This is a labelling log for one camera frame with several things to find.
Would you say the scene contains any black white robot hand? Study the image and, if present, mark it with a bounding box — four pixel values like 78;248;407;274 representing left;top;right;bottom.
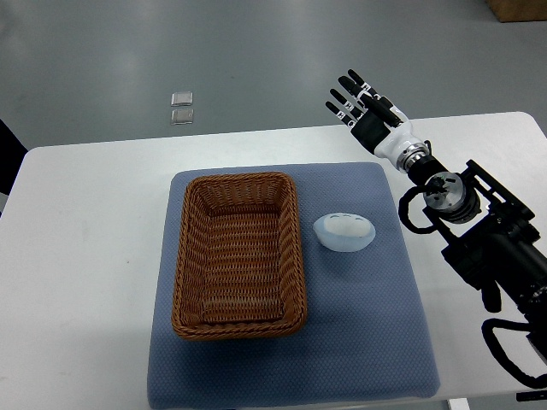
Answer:
325;69;423;166

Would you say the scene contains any light blue plush toy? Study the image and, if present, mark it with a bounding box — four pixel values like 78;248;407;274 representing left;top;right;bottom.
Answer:
313;213;376;253

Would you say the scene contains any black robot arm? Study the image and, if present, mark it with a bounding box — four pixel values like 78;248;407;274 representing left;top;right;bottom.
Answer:
326;70;546;390

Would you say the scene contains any brown wicker basket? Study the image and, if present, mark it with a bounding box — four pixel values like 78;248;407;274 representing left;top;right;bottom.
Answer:
171;172;308;341

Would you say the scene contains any brown cardboard box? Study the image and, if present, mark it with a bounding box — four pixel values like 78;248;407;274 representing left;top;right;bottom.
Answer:
486;0;546;23

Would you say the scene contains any upper metal floor plate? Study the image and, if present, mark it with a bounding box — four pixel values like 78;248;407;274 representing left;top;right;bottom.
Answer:
171;91;193;107

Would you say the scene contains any metal floor plate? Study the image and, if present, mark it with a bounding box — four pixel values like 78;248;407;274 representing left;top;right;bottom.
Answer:
170;108;194;126
171;91;193;107

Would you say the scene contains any lower metal floor plate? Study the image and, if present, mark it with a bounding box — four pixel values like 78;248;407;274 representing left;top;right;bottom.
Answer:
170;108;194;126

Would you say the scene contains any blue fabric mat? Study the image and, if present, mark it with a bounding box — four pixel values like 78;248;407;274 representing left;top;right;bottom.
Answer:
147;162;440;409

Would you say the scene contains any white table leg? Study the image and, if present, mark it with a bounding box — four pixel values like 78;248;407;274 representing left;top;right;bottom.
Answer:
447;398;470;410

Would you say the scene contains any black object at left edge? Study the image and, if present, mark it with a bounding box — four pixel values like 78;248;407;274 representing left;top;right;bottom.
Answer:
0;120;28;196

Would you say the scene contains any black cable loop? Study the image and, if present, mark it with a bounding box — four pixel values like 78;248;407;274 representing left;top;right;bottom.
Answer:
481;318;547;390

